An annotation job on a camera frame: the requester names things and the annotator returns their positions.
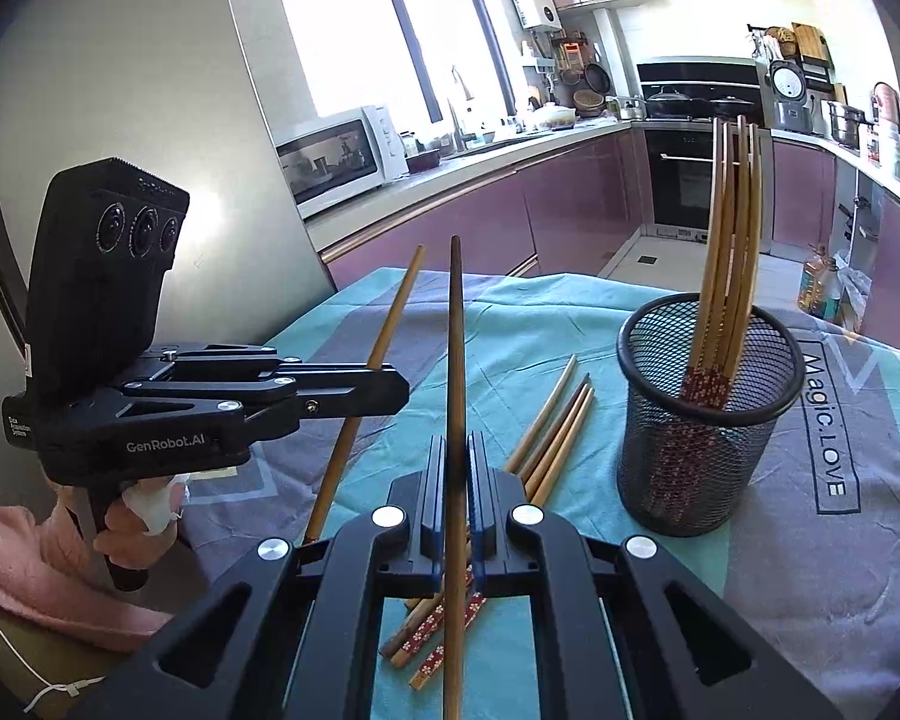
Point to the bundle of wooden chopsticks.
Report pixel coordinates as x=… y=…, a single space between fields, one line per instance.
x=720 y=277

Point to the black integrated stove with oven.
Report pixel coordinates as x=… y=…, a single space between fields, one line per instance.
x=682 y=180

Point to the black mesh utensil holder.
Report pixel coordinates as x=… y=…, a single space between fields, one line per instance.
x=645 y=465

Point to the white microwave oven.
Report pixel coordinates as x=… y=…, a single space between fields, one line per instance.
x=330 y=165

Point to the small steel kettle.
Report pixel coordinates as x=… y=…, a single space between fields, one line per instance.
x=630 y=109

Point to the kitchen window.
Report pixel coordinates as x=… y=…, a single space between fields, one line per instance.
x=360 y=37

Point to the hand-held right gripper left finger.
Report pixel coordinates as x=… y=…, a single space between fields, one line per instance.
x=438 y=510

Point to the hanging black frying pan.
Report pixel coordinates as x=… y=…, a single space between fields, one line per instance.
x=598 y=79

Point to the person's torso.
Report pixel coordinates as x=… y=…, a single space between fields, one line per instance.
x=15 y=660

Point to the person's left hand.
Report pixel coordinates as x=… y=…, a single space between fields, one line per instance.
x=131 y=525

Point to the dark cooking oil bottle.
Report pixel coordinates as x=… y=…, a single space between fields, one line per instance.
x=832 y=296

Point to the steel sink faucet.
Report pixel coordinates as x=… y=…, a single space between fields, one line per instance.
x=457 y=112

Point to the black wok with lid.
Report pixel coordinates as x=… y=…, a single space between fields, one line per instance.
x=731 y=105
x=669 y=103

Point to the stainless steel pot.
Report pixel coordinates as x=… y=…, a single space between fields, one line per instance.
x=846 y=124

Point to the white casserole pot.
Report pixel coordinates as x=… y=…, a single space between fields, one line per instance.
x=553 y=118

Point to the pile of wooden chopsticks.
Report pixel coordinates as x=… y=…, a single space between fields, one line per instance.
x=562 y=435

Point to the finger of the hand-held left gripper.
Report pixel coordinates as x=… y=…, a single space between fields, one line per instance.
x=345 y=394
x=217 y=361

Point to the woven basket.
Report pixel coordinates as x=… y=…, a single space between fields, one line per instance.
x=589 y=101

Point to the wooden cutting board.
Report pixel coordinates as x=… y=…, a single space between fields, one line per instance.
x=810 y=41

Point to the pink kettle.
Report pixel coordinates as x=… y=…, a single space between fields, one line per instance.
x=886 y=109

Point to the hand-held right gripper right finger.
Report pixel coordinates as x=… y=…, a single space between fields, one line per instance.
x=477 y=510

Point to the silver rice cooker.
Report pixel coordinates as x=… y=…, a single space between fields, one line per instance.
x=791 y=97

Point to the yellow cooking oil bottle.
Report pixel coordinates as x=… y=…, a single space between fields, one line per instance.
x=811 y=285

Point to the person's left forearm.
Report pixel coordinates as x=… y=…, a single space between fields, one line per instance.
x=37 y=562

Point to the black wall shelf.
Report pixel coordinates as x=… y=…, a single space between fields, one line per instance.
x=817 y=75

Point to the dark red bowl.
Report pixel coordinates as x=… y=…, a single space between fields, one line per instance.
x=424 y=161

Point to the clear plastic bag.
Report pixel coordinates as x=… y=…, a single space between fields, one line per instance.
x=856 y=296

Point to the white kitchen countertop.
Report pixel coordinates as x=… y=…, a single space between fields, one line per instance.
x=435 y=184

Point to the teal and grey tablecloth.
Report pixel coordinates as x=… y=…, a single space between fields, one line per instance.
x=795 y=577

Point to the wooden chopstick red floral end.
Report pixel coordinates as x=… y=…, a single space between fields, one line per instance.
x=391 y=322
x=456 y=352

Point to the grey refrigerator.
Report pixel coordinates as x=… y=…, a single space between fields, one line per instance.
x=157 y=90

